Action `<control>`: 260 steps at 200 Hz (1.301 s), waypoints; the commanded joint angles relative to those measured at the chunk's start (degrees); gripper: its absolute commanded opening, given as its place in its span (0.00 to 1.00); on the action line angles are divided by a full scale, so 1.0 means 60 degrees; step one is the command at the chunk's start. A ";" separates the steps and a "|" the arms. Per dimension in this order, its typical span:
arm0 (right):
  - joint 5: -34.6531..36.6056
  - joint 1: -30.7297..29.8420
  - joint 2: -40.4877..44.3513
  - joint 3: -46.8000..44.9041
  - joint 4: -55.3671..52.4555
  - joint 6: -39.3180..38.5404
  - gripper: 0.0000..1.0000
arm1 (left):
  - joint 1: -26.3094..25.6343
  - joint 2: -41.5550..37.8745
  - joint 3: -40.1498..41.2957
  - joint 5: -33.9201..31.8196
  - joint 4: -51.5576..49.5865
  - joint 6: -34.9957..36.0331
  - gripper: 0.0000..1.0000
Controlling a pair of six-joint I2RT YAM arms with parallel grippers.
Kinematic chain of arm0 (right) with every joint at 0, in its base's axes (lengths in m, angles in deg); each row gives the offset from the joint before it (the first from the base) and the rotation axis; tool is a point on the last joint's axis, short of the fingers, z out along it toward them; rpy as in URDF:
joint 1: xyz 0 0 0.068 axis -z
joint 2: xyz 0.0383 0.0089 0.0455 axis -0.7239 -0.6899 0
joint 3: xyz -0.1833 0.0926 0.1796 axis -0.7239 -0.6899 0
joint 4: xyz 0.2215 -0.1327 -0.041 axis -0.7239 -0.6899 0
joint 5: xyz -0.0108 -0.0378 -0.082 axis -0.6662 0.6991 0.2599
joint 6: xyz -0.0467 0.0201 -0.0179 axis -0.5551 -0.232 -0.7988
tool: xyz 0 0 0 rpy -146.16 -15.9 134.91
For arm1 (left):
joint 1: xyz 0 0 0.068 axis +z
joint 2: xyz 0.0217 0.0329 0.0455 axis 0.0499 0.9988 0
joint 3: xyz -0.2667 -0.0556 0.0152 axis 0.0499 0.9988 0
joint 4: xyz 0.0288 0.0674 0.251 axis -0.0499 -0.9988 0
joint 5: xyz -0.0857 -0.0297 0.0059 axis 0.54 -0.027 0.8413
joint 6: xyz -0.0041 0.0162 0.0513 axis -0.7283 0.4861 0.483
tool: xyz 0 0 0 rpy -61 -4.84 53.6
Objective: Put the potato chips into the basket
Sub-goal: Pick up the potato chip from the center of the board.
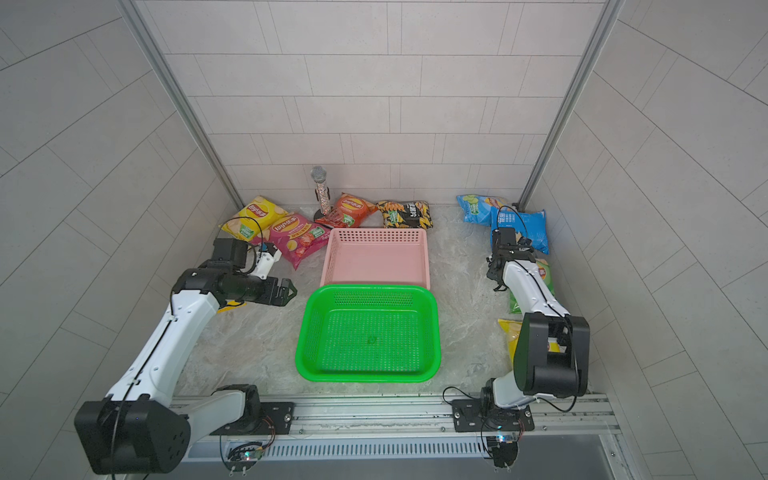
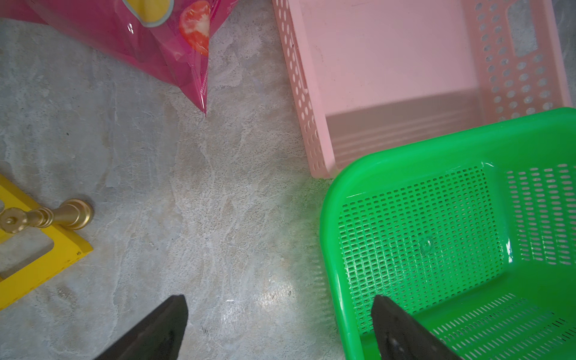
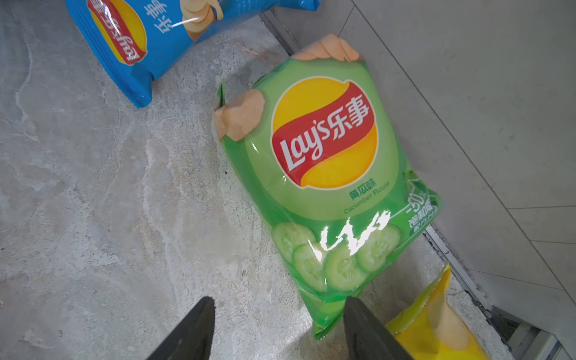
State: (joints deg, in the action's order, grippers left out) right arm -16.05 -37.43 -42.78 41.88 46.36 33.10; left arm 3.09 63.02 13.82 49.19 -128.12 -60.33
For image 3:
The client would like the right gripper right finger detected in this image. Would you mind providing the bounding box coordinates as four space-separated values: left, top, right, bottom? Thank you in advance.
343 296 413 360

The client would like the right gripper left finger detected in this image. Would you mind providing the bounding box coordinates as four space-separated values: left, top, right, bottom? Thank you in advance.
147 296 215 360

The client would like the yellow chips bag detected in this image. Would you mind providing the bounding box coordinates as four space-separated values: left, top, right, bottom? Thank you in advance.
385 265 489 360

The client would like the green cucumber chips bag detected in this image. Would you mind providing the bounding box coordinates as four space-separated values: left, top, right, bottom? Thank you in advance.
213 34 443 340

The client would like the blue chips bag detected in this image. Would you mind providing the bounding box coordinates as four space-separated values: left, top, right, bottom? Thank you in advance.
66 0 320 108

